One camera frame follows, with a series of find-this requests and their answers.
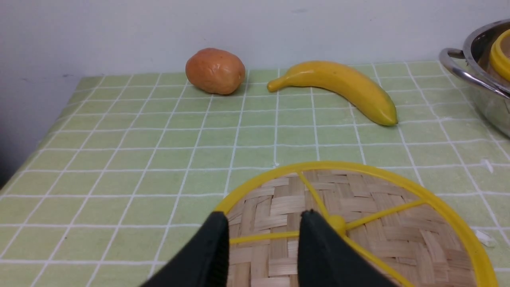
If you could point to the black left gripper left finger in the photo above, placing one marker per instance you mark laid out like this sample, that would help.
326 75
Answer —
202 262

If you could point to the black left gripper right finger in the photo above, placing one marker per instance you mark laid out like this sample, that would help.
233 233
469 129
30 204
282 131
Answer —
326 260

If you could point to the yellow woven bamboo steamer lid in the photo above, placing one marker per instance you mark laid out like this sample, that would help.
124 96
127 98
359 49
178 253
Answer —
406 232

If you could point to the yellow rimmed bamboo steamer basket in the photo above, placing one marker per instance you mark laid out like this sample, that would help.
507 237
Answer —
500 56

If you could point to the stainless steel pot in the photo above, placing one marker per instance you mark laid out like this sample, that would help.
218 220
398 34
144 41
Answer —
471 64

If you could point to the green checkered tablecloth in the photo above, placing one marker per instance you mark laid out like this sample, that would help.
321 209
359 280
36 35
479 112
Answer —
134 164

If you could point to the yellow banana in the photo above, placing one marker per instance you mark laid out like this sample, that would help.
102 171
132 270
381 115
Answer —
360 90

